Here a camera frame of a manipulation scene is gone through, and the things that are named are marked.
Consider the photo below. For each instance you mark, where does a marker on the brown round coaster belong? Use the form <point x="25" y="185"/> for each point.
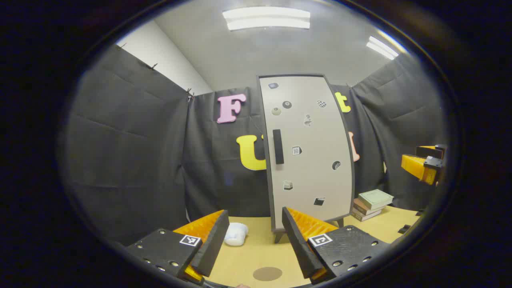
<point x="267" y="274"/>

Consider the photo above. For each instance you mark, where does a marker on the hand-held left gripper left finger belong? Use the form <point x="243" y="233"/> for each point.
<point x="212" y="248"/>

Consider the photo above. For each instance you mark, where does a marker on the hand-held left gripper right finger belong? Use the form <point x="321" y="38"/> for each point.
<point x="298" y="248"/>

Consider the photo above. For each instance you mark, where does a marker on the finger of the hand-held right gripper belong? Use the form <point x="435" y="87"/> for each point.
<point x="432" y="151"/>
<point x="416" y="166"/>

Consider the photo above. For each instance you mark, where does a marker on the green book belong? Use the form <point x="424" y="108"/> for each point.
<point x="375" y="198"/>

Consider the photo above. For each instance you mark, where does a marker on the beige book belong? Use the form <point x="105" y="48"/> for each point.
<point x="364" y="216"/>

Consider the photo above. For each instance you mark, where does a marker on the beige cabinet door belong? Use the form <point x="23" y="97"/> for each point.
<point x="308" y="176"/>

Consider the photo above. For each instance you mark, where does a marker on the long ceiling light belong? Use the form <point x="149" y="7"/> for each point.
<point x="266" y="18"/>
<point x="382" y="48"/>

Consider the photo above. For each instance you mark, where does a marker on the dark grey cabinet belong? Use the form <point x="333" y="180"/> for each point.
<point x="278" y="236"/>

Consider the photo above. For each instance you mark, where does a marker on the black backdrop cloth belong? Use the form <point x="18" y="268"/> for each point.
<point x="140" y="160"/>

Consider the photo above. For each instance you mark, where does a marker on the brown book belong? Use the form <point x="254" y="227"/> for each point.
<point x="361" y="207"/>

